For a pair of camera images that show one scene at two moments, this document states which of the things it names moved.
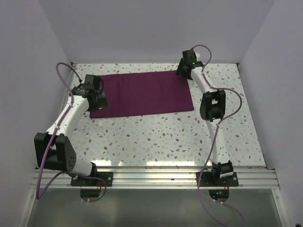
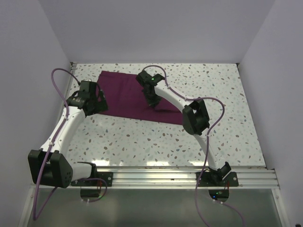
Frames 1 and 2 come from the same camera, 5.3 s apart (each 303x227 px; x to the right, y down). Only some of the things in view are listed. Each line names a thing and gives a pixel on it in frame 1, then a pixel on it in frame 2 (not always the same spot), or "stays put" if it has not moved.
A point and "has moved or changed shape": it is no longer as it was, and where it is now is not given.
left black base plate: (108, 177) stays put
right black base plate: (207, 180) stays put
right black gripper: (180, 71) -> (153, 102)
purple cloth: (139, 93) has moved or changed shape
